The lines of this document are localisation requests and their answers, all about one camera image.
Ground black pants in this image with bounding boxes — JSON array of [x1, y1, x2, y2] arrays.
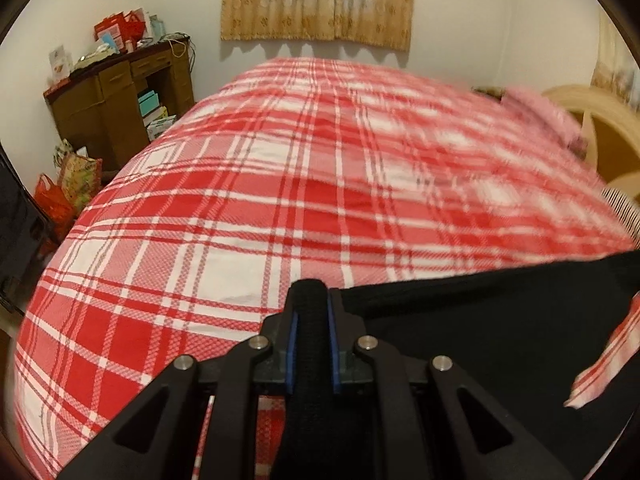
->
[[341, 252, 639, 479]]

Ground black chair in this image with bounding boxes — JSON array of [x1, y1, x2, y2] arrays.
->
[[0, 150, 52, 312]]

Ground red white plaid bedspread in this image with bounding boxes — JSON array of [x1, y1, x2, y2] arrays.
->
[[14, 58, 632, 479]]

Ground red plastic bag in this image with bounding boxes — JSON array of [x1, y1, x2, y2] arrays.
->
[[35, 174, 75, 242]]

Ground floral gift bag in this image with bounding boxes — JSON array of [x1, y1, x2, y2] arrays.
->
[[53, 140, 102, 216]]

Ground striped pillow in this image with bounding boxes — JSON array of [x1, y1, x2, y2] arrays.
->
[[602, 186, 640, 247]]

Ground dark brown wooden desk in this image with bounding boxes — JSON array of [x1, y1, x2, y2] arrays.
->
[[43, 36, 195, 174]]

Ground teal box in desk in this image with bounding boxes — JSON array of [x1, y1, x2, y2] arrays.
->
[[138, 90, 160, 117]]

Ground pink folded blanket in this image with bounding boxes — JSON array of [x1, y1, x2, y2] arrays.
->
[[500, 87, 588, 157]]

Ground cream wooden headboard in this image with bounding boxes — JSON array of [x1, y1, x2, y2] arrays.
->
[[542, 84, 639, 202]]

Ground white greeting card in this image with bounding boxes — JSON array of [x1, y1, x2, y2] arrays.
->
[[49, 46, 73, 84]]

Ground red gift bag on desk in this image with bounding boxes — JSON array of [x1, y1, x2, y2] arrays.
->
[[93, 8, 146, 52]]

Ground beige patterned window curtain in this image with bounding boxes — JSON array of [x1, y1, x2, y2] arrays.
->
[[220, 0, 414, 52]]

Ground beige side curtain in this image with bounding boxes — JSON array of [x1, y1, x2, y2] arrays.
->
[[591, 10, 640, 112]]

